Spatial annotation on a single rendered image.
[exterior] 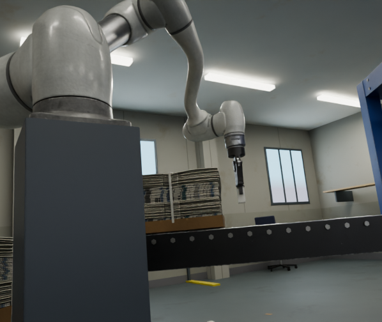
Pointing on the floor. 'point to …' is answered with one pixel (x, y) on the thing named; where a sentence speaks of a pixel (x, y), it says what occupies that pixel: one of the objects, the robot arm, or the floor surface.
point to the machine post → (380, 157)
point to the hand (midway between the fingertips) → (241, 195)
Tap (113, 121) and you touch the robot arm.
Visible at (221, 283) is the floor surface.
